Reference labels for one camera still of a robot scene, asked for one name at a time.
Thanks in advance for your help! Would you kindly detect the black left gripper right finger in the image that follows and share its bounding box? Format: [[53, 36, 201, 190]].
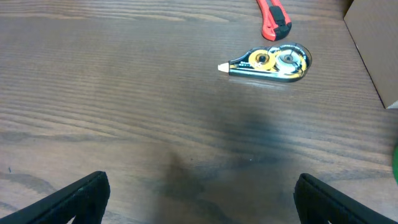
[[294, 173, 397, 224]]

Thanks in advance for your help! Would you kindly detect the green tape roll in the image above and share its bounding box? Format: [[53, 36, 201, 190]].
[[392, 145, 398, 184]]

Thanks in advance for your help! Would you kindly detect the open cardboard box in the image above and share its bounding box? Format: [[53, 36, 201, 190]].
[[344, 0, 397, 109]]

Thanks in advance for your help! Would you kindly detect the red utility knife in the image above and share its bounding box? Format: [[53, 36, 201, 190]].
[[257, 0, 292, 41]]

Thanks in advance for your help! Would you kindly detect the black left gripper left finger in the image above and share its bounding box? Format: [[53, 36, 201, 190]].
[[1, 171, 110, 224]]

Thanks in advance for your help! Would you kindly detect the black yellow correction tape dispenser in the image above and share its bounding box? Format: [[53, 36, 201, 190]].
[[218, 42, 312, 83]]

